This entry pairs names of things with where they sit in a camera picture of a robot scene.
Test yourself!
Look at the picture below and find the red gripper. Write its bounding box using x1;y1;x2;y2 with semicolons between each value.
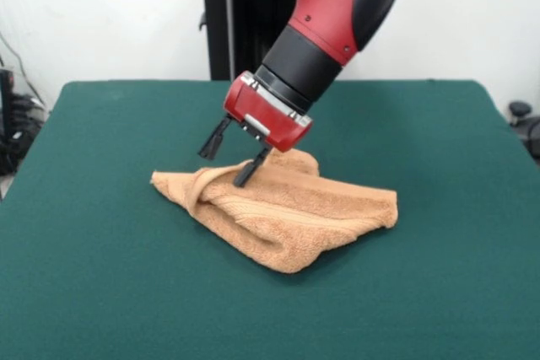
197;73;314;188

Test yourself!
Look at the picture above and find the orange terry towel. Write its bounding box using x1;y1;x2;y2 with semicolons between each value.
149;147;400;276

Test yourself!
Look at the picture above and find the dark green table cloth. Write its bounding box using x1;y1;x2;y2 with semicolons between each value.
0;78;540;360

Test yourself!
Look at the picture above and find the grey office chair base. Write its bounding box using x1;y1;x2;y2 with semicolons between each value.
508;100;540;163

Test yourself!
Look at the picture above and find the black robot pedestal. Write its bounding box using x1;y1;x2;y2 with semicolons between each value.
185;0;296;82

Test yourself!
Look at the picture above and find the black equipment with cables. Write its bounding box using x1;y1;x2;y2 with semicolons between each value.
0;67;48;176

